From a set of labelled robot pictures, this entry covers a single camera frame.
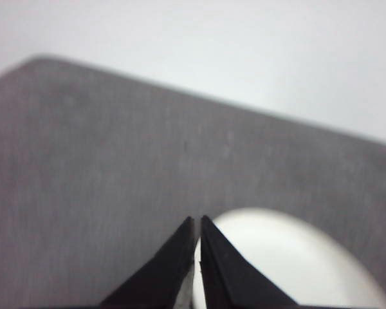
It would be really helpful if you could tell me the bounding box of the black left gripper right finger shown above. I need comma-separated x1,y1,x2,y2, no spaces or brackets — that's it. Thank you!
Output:
200,214,306,309

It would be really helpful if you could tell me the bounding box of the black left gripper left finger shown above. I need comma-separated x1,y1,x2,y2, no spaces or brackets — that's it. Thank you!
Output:
99,216,195,309

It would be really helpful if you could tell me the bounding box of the white round plate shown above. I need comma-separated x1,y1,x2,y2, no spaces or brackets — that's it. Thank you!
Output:
191,207,386,309

